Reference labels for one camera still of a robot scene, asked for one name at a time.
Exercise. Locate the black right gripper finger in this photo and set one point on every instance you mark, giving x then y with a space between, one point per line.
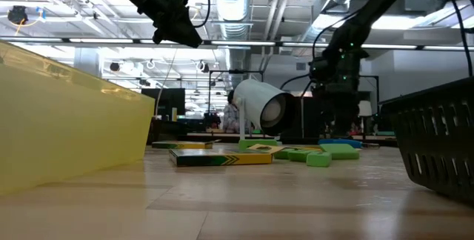
342 116

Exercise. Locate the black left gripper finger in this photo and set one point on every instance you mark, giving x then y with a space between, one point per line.
177 34

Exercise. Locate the yellow green crayon box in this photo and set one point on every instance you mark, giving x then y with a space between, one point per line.
264 148
181 145
222 158

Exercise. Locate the black slotted plastic basket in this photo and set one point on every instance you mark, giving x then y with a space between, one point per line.
163 130
437 136

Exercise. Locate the white lampshade table lamp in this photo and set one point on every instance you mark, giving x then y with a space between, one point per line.
364 108

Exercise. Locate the black monitor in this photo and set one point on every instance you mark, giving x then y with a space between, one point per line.
168 101

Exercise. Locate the person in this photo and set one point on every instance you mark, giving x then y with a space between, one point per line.
230 118

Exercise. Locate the yellow translucent plastic bin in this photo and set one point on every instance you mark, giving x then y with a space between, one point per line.
74 129

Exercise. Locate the black ceiling-mounted device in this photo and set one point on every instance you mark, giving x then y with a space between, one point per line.
17 14

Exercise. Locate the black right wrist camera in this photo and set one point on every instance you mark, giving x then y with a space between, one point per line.
320 69

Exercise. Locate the black metal frame stand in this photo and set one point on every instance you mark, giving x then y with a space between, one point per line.
378 88
237 71

